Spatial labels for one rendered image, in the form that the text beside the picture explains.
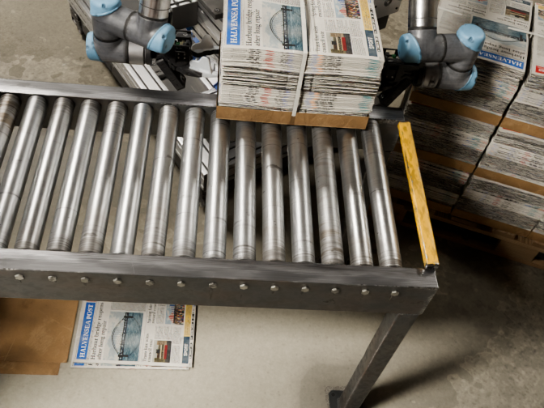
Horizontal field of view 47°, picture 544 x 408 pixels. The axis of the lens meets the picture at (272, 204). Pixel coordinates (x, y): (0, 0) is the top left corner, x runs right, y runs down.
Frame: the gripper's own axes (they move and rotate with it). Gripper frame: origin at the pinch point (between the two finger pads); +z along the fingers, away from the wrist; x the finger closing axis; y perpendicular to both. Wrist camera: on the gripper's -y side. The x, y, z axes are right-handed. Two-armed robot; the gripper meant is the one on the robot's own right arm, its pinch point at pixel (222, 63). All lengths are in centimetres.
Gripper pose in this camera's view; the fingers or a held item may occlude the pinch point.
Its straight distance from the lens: 175.4
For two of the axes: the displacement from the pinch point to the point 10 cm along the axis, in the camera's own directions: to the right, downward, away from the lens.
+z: 9.9, 0.6, 1.0
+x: -0.2, -7.5, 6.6
